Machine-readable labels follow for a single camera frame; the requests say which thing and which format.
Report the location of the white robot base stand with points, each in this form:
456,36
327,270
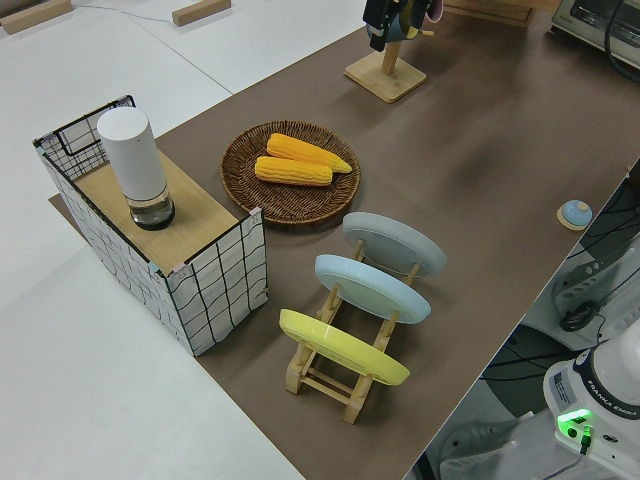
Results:
500,450

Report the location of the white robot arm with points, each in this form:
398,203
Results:
595,385

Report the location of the brown wicker basket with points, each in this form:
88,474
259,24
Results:
295,205

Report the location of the light blue plate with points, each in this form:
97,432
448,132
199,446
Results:
370,287

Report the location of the yellow corn cob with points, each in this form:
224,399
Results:
292,171
300,149

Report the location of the grey plate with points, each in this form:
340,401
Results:
395,242

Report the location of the yellow plate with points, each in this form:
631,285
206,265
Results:
340,347

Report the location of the brown table mat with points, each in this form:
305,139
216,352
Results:
450,175

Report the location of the wooden plate rack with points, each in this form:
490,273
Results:
325,387

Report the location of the wooden mug tree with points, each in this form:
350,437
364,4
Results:
387,75

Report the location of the white cylinder grinder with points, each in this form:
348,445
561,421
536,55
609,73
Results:
132,160

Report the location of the dark blue mug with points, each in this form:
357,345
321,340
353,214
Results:
400,27

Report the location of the wooden block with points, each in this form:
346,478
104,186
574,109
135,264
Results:
200,12
32,17

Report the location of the pink mug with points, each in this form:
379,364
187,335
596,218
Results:
435,9

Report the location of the white power strip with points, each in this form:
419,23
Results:
582,280

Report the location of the black plug adapter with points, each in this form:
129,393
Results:
577,317

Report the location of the wooden cabinet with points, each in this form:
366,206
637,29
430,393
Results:
545,4

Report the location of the silver toaster oven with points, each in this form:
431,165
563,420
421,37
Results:
585,25

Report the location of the black camera device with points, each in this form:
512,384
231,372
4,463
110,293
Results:
377,17

